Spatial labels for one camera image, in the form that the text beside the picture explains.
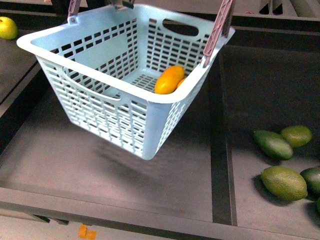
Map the yellow mango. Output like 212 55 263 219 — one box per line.
154 65 185 95
176 77 186 89

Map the light blue plastic basket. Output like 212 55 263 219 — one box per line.
17 4 235 160

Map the brown basket handle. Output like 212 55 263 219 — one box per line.
67 0 235 68

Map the black display shelf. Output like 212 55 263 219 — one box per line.
0 14 320 240

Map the dark green avocado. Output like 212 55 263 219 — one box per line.
253 130 294 161

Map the orange floor marker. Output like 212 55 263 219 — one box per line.
78 224 97 240

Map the green lime lower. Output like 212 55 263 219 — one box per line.
260 165 308 202

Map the green lime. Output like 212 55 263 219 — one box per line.
260 165 308 202
280 125 313 148

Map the green lime upper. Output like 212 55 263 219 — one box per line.
280 125 313 148

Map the dark green avocado right edge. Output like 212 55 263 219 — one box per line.
300 166 320 196

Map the yellow green apple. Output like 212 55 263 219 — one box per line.
0 16 19 40

